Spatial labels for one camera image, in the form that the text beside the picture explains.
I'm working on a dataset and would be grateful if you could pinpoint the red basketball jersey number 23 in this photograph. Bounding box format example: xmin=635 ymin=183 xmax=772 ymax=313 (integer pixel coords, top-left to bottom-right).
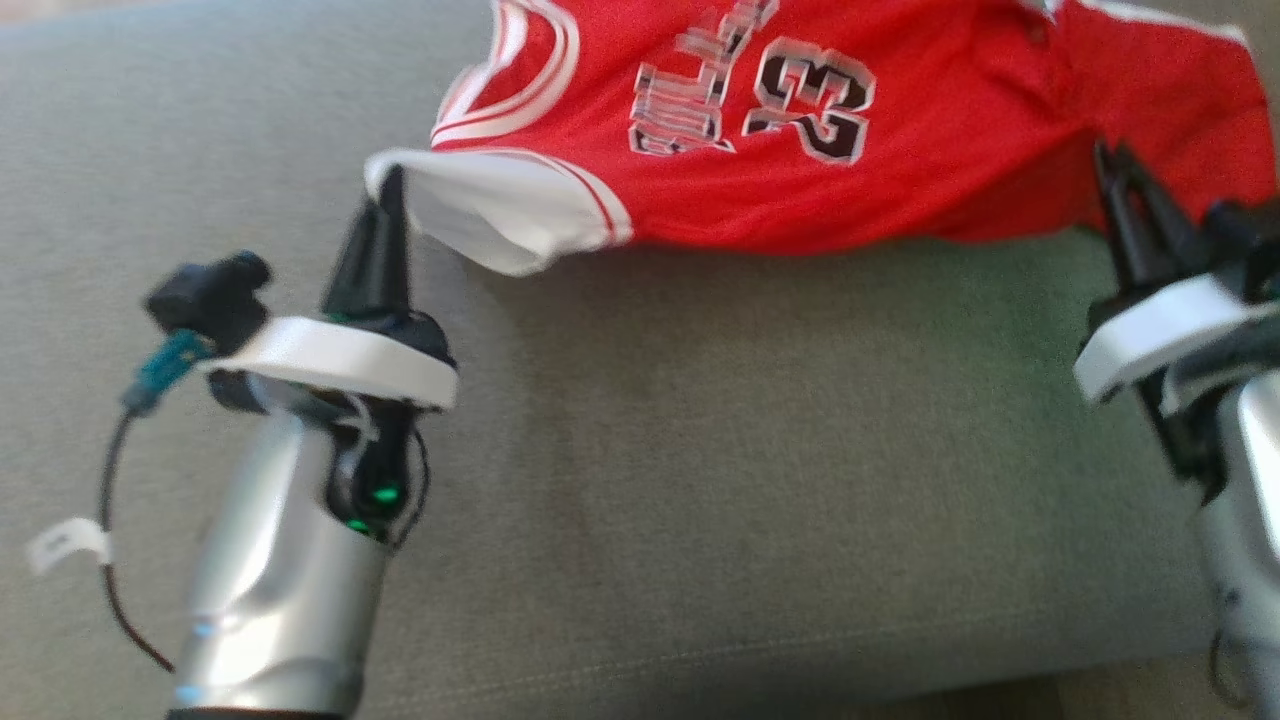
xmin=361 ymin=0 xmax=1280 ymax=279

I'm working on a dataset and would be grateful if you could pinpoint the teal left cable connector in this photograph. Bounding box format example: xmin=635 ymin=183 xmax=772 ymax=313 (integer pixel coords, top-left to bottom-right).
xmin=119 ymin=329 xmax=214 ymax=417

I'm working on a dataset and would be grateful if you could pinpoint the white left cable label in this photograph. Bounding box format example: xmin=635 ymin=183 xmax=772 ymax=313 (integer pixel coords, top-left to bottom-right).
xmin=24 ymin=516 xmax=114 ymax=577

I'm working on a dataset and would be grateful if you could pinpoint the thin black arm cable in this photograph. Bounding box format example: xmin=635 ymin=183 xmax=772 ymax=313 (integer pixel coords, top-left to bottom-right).
xmin=96 ymin=408 xmax=177 ymax=674
xmin=1204 ymin=618 xmax=1253 ymax=703

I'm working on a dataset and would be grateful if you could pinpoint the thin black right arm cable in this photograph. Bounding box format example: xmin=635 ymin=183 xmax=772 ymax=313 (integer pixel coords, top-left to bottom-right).
xmin=1204 ymin=618 xmax=1253 ymax=703

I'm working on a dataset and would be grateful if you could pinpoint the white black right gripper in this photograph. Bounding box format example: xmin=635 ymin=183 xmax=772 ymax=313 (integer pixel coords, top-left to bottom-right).
xmin=1071 ymin=140 xmax=1280 ymax=406

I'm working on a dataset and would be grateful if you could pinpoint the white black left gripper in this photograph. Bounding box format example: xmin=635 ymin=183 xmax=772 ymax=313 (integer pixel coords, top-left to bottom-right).
xmin=196 ymin=164 xmax=462 ymax=412

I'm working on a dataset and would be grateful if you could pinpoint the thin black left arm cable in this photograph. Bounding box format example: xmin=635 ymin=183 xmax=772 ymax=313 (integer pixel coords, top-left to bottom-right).
xmin=96 ymin=408 xmax=177 ymax=674

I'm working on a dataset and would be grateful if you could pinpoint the grey sofa seat cushion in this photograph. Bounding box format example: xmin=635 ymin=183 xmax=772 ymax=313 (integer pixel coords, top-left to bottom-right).
xmin=0 ymin=0 xmax=1280 ymax=720

